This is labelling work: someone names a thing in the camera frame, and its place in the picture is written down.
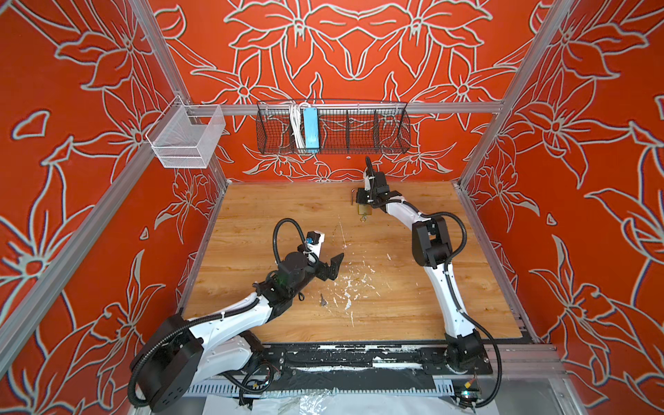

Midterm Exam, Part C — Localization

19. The black wire wall basket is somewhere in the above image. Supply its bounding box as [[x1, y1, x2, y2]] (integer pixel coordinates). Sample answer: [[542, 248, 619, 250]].
[[256, 100, 412, 156]]

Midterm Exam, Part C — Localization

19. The light blue box in basket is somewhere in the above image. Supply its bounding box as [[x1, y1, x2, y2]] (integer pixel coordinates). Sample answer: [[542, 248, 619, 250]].
[[303, 107, 320, 154]]

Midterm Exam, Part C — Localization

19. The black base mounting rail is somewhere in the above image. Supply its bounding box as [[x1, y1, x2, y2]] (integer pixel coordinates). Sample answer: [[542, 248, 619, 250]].
[[215, 341, 494, 394]]

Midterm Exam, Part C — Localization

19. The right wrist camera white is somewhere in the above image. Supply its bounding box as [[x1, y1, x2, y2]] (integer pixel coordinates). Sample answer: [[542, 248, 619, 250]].
[[363, 156, 376, 195]]

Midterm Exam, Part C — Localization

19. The white cable bundle in basket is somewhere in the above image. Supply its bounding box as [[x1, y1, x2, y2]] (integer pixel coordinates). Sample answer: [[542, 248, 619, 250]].
[[288, 102, 307, 151]]

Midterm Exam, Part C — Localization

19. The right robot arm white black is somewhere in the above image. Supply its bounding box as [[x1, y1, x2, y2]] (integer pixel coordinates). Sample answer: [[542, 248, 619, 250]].
[[356, 166, 503, 411]]

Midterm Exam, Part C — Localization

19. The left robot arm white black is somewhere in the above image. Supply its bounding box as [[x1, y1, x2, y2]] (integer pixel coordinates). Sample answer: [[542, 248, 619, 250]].
[[127, 218, 344, 413]]

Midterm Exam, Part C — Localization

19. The brass padlock with steel shackle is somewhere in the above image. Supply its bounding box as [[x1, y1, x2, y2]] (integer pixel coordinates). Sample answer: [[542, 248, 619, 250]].
[[351, 188, 373, 217]]

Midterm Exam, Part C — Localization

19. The white wire mesh basket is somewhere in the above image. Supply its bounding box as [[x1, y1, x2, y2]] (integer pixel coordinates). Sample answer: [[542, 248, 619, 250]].
[[146, 96, 227, 169]]

